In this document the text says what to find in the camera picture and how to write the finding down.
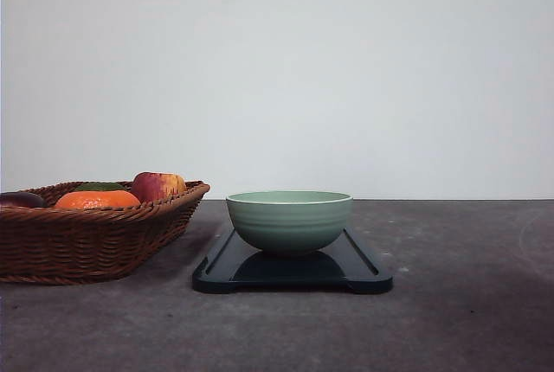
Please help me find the light green bowl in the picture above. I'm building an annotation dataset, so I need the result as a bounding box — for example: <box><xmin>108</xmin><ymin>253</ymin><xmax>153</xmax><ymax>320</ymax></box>
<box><xmin>226</xmin><ymin>190</ymin><xmax>353</xmax><ymax>253</ymax></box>

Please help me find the brown wicker basket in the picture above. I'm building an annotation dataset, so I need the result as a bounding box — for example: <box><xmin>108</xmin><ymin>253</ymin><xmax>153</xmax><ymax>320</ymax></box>
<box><xmin>0</xmin><ymin>180</ymin><xmax>211</xmax><ymax>285</ymax></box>

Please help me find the dark blue rectangular tray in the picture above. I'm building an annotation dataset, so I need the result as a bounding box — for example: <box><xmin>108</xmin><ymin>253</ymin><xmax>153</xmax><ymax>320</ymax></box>
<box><xmin>192</xmin><ymin>228</ymin><xmax>393</xmax><ymax>293</ymax></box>

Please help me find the red yellow apple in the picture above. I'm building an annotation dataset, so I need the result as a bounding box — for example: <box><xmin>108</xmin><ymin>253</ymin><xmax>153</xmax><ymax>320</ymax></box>
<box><xmin>132</xmin><ymin>171</ymin><xmax>187</xmax><ymax>202</ymax></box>

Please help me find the green avocado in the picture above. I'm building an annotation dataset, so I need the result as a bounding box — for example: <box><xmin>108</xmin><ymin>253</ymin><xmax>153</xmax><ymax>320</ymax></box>
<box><xmin>74</xmin><ymin>182</ymin><xmax>128</xmax><ymax>191</ymax></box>

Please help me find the orange tangerine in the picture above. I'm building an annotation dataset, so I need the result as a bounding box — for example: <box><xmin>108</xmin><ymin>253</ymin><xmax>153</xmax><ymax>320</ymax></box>
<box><xmin>55</xmin><ymin>190</ymin><xmax>141</xmax><ymax>208</ymax></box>

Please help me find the dark purple fruit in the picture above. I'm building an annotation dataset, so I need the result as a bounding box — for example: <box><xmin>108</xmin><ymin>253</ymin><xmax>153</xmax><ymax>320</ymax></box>
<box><xmin>0</xmin><ymin>192</ymin><xmax>46</xmax><ymax>208</ymax></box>

